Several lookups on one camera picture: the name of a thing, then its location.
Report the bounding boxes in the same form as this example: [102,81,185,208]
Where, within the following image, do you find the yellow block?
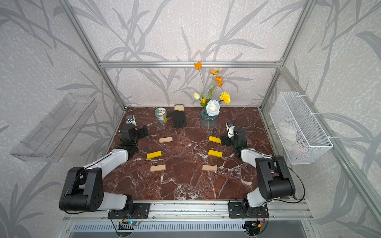
[208,136,222,144]
[208,150,223,158]
[146,151,162,159]

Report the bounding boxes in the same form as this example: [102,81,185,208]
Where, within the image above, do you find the wooden block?
[159,137,173,143]
[202,165,217,172]
[150,164,166,172]

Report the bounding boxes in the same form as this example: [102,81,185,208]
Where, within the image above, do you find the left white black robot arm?
[59,124,148,214]

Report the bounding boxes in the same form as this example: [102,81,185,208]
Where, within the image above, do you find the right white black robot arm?
[220,124,296,208]

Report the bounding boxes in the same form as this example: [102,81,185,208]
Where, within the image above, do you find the green tin can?
[155,108,168,123]

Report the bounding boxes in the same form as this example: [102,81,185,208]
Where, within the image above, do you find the glass vase with flowers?
[193,69,231,130]

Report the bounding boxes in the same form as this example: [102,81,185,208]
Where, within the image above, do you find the white cloth in basket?
[277,120,307,156]

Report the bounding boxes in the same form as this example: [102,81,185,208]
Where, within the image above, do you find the black glove on stand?
[167,104,187,129]

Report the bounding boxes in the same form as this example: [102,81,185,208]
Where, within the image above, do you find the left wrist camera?
[126,115,137,126]

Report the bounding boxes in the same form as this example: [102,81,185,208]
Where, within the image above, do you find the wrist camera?
[126,115,137,126]
[226,123,235,138]

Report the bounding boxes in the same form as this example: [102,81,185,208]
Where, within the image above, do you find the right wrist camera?
[226,123,235,138]

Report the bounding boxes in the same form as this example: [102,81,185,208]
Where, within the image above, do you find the white wire basket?
[269,91,333,165]

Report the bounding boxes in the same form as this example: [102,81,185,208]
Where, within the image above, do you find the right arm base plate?
[228,201,269,219]

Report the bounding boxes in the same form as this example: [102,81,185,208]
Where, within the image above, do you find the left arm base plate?
[108,203,150,220]

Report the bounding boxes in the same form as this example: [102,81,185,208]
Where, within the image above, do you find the clear acrylic wall shelf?
[10,93,98,162]

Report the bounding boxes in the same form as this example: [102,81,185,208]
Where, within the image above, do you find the aluminium front rail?
[62,200,313,223]

